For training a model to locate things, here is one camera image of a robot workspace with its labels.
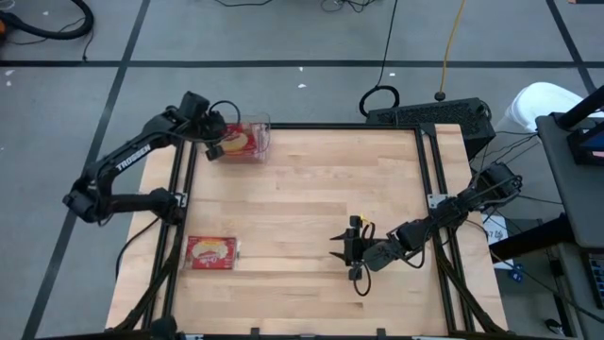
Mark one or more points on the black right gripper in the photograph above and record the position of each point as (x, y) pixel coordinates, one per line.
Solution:
(377, 255)

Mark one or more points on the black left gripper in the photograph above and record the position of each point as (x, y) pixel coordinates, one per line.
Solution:
(214, 127)

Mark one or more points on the red popcorn bag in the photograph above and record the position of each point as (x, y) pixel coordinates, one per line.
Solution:
(243, 141)
(211, 252)

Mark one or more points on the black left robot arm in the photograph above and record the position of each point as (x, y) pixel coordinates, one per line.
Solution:
(132, 158)

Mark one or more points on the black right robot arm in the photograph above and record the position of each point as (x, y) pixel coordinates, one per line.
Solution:
(453, 208)

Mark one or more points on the yellow tape tag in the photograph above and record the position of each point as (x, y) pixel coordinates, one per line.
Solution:
(364, 218)

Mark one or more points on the clear plastic basket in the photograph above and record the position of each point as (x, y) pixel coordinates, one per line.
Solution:
(262, 123)

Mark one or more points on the white paper sheet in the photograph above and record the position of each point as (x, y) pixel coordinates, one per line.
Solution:
(495, 233)

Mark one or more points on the small blue item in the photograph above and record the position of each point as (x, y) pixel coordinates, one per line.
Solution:
(517, 273)

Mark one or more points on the black cart beam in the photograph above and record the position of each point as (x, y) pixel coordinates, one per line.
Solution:
(524, 236)

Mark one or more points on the black computer mouse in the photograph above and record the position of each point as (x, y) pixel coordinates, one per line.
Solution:
(552, 325)

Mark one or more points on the grey cart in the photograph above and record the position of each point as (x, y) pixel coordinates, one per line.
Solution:
(580, 198)

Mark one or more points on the white plastic bin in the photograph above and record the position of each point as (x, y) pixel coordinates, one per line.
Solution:
(538, 101)

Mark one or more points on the black keyboard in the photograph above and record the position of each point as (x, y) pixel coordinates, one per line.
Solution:
(597, 278)

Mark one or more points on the black device with blue screen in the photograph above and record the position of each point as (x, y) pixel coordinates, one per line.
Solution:
(582, 146)

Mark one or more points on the black pole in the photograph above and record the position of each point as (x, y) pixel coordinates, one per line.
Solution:
(580, 107)

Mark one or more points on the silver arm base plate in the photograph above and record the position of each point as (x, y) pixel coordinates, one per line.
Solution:
(181, 199)
(436, 199)

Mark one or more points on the black table edge bracket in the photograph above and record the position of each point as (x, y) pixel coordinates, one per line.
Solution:
(255, 332)
(381, 332)

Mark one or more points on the black aluminium table frame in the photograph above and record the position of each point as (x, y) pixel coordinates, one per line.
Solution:
(330, 126)

